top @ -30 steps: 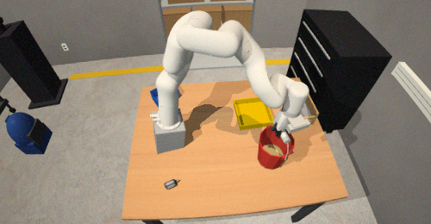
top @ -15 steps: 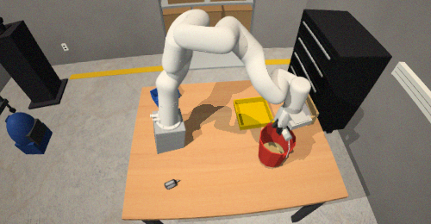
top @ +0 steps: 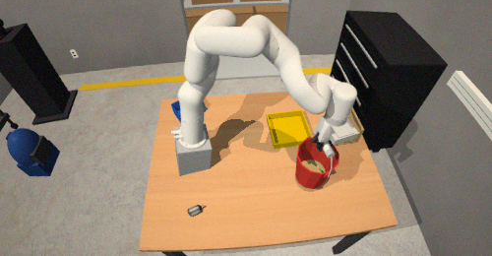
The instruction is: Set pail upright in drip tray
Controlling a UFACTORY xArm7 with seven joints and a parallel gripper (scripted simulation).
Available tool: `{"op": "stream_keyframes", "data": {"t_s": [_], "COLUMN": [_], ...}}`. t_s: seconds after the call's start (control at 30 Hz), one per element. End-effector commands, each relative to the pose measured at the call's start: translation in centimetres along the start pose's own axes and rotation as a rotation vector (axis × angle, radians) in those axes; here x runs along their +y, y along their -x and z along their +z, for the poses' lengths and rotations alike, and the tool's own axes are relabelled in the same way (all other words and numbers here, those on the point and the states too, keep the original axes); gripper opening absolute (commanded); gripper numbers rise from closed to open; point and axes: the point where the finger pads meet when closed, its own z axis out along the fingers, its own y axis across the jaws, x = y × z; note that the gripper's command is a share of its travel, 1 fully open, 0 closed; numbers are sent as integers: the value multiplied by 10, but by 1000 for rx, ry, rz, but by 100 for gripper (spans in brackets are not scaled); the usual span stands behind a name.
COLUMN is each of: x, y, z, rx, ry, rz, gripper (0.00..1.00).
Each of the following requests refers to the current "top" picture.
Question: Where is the tan wooden crate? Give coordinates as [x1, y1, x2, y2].
[337, 108, 364, 145]

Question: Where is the blue open-top bin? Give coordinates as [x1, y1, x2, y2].
[172, 100, 181, 123]

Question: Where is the yellow shallow tray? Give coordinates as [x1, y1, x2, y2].
[267, 110, 311, 149]

